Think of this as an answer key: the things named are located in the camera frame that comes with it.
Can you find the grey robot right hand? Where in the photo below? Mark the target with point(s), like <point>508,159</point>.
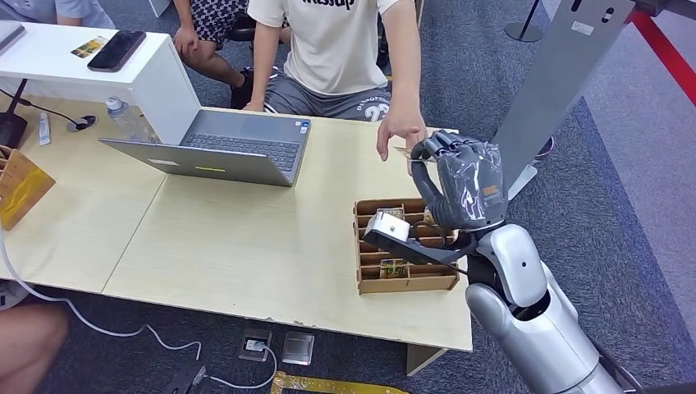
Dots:
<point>467,185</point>

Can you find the person's left hand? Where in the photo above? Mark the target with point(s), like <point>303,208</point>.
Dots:
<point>405,122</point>

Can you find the person's right hand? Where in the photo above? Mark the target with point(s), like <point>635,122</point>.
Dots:
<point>254,106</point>
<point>186,42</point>

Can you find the yellow printed card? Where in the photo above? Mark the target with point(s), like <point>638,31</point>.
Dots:
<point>403,150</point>
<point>392,211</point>
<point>428,216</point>
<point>89,47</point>
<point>394,268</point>

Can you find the person's left forearm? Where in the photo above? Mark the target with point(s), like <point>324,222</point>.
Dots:
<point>407,71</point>

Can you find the person's right forearm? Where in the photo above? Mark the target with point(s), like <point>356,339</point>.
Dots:
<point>262,79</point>

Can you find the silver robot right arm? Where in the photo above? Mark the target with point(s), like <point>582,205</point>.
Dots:
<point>516,266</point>

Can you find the person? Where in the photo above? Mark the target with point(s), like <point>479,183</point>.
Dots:
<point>215,21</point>
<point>334,49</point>
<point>27,348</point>
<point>32,8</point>

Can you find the wooden slotted card holder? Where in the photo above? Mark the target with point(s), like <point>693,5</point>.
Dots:
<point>413,284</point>

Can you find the grey open laptop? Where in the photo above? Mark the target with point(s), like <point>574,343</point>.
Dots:
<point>244,144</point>

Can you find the white desk riser shelf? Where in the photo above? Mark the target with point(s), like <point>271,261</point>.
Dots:
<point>157,87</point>

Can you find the black smartphone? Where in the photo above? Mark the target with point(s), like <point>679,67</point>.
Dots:
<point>116,51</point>

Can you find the clear plastic water bottle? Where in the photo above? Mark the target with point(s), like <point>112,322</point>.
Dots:
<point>125,122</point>

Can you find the grey kiosk stand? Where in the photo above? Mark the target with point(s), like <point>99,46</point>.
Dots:
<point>554,81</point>

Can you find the small white tube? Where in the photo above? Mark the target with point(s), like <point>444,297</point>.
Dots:
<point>44,130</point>

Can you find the grey closed device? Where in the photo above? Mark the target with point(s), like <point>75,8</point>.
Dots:
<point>8,33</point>

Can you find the pale desk leg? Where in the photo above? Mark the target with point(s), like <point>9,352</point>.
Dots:
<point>421,359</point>

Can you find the wooden box with yellow tape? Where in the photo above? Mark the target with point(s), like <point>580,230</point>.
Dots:
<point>21,190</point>

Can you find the metal floor cover plate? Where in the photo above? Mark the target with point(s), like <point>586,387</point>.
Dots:
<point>298,348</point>

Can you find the red barrier belt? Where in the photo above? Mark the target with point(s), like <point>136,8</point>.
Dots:
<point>666,51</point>

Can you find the floor socket with plug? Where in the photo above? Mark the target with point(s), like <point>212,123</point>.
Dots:
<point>254,346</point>

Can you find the yellow floor tape strip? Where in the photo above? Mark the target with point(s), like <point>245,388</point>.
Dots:
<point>326,386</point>

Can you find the black power adapter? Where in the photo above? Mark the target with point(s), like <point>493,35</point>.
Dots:
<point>185,380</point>

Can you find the white power strip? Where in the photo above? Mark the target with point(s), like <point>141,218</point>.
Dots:
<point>11,293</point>

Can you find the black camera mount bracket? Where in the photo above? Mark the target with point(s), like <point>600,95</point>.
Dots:
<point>418,251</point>

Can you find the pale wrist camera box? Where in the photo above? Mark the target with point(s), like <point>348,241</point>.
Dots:
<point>389,225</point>

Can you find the black stanchion post base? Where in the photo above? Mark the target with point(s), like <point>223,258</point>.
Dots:
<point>523,31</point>

